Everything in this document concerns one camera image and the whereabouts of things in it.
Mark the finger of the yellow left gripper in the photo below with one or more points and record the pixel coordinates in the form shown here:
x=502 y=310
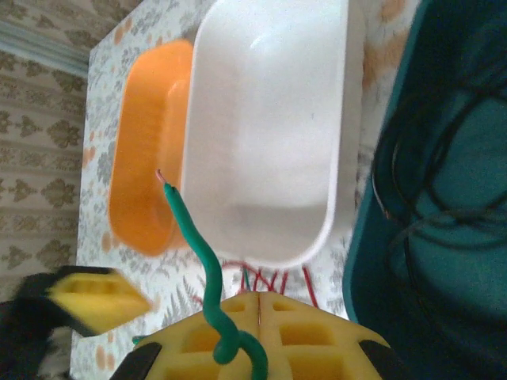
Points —
x=99 y=305

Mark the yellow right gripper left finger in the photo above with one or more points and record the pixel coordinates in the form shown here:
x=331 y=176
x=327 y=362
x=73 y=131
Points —
x=198 y=356

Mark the floral tablecloth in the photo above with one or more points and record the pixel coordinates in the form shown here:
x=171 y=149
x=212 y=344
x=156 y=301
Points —
x=130 y=277

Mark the aluminium frame post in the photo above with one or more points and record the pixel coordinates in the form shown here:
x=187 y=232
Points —
x=39 y=41

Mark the orange plastic bin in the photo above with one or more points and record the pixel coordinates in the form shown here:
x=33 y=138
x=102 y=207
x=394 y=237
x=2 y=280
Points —
x=142 y=138

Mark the white plastic bin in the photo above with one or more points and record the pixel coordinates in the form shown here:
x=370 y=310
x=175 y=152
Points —
x=269 y=118

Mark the teal plastic bin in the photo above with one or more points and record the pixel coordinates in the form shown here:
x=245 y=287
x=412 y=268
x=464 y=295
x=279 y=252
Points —
x=435 y=336

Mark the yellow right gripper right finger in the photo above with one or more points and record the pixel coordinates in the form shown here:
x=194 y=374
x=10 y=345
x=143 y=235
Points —
x=317 y=348

